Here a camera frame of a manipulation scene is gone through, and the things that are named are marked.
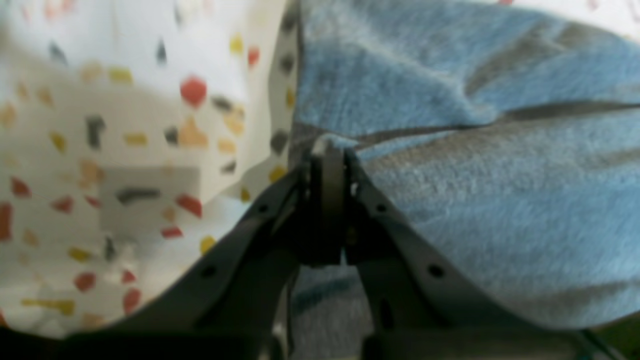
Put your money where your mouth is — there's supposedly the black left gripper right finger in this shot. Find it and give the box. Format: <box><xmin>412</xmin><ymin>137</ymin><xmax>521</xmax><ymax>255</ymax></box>
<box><xmin>320</xmin><ymin>148</ymin><xmax>621</xmax><ymax>360</ymax></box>

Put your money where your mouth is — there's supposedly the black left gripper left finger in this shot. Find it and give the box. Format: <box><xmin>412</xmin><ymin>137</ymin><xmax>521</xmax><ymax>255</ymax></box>
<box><xmin>1</xmin><ymin>156</ymin><xmax>321</xmax><ymax>360</ymax></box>

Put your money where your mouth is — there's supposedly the grey t-shirt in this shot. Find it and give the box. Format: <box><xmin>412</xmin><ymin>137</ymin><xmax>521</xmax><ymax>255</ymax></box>
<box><xmin>282</xmin><ymin>0</ymin><xmax>640</xmax><ymax>360</ymax></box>

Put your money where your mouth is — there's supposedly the terrazzo patterned tablecloth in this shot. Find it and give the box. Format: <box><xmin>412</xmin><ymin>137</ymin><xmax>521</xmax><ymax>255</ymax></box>
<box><xmin>0</xmin><ymin>0</ymin><xmax>640</xmax><ymax>341</ymax></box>

